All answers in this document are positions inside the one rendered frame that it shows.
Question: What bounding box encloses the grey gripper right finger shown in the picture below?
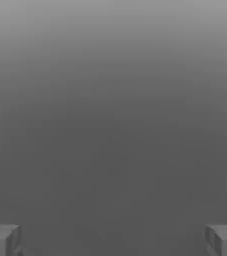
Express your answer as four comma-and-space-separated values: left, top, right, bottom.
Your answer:
204, 223, 227, 256

